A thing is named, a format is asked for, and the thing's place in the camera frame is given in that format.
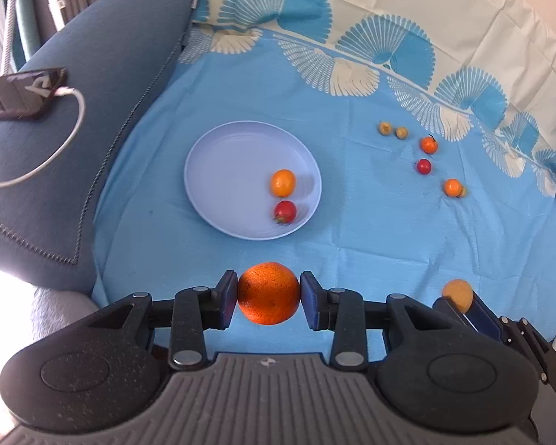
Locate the black smartphone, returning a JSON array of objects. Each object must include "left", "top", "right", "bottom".
[{"left": 0, "top": 67, "right": 67, "bottom": 120}]

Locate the large orange tangerine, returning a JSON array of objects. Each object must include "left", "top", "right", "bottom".
[{"left": 237, "top": 262, "right": 301, "bottom": 326}]

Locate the orange tangerine with stem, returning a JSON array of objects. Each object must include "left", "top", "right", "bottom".
[{"left": 420, "top": 135, "right": 439, "bottom": 155}]

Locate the white charging cable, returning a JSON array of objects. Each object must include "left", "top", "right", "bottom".
[{"left": 0, "top": 86, "right": 86, "bottom": 190}]

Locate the garment steamer stand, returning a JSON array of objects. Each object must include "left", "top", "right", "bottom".
[{"left": 1, "top": 0, "right": 24, "bottom": 75}]

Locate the blue patterned cloth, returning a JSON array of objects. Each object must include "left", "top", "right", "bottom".
[{"left": 92, "top": 0, "right": 556, "bottom": 339}]

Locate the red tomato with calyx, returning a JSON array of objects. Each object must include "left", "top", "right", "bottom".
[{"left": 274, "top": 200, "right": 297, "bottom": 224}]

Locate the red cherry tomato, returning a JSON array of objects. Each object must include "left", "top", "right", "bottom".
[{"left": 416, "top": 159, "right": 432, "bottom": 175}]

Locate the small orange tangerine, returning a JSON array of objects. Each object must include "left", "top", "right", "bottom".
[{"left": 443, "top": 179, "right": 463, "bottom": 198}]

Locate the light blue plate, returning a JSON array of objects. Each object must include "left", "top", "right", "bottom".
[{"left": 183, "top": 121, "right": 322, "bottom": 241}]

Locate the orange kumquat on plate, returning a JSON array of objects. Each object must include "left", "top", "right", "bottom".
[{"left": 270, "top": 169, "right": 296, "bottom": 198}]

